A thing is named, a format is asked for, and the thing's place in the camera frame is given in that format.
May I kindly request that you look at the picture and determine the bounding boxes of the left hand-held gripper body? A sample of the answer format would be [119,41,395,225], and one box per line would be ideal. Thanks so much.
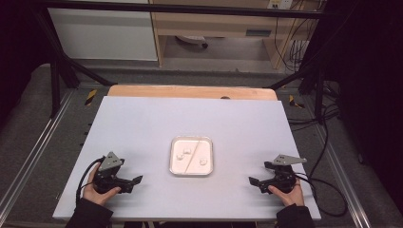
[92,151,135,195]

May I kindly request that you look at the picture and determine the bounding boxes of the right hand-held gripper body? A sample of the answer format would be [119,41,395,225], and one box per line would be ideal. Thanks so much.
[259,154,308,195]

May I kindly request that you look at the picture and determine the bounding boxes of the white square tray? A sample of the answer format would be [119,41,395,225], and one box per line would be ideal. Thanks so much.
[168,135,215,178]

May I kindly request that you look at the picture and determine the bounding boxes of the person's right hand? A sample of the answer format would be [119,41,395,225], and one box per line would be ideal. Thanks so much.
[267,179,305,207]

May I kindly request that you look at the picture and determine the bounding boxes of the person's left hand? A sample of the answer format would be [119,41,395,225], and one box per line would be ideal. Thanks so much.
[83,162,122,206]

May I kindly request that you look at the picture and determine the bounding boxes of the yellow black tape marker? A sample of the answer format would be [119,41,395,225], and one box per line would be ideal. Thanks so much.
[288,94,306,109]
[84,88,98,106]

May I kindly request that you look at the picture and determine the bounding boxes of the black metal stand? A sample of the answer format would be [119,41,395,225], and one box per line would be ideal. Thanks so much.
[31,8,119,119]
[267,18,329,123]

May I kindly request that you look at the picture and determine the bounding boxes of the white cabinet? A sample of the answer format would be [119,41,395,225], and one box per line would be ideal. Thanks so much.
[47,7,159,62]

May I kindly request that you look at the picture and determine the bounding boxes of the office chair wheel base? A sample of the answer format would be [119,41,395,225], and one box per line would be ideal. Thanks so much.
[175,34,209,49]

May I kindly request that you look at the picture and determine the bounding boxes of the light wooden desk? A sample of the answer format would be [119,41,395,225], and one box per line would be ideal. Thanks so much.
[147,0,319,70]

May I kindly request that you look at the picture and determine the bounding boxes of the white power strip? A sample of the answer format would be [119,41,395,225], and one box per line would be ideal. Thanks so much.
[266,0,294,10]

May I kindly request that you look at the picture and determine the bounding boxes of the black metal crossbar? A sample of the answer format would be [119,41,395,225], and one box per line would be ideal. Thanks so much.
[32,0,329,20]

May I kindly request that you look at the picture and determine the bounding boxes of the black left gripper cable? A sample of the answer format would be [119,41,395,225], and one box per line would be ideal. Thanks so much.
[75,156,106,204]

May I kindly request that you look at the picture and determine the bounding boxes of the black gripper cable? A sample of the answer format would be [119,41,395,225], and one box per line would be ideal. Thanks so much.
[294,172,349,219]
[75,156,106,204]

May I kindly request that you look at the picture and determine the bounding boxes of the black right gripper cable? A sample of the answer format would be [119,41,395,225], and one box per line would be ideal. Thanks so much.
[294,172,349,219]

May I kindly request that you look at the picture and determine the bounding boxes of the black floor cables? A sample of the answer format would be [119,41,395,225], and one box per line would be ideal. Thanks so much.
[286,80,341,180]

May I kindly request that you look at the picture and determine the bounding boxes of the aluminium floor rail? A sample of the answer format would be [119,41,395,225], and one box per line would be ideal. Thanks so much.
[313,124,373,228]
[0,89,74,210]

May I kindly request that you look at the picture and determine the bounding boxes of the black hanging cables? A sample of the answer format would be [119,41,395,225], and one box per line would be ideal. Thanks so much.
[273,0,321,73]

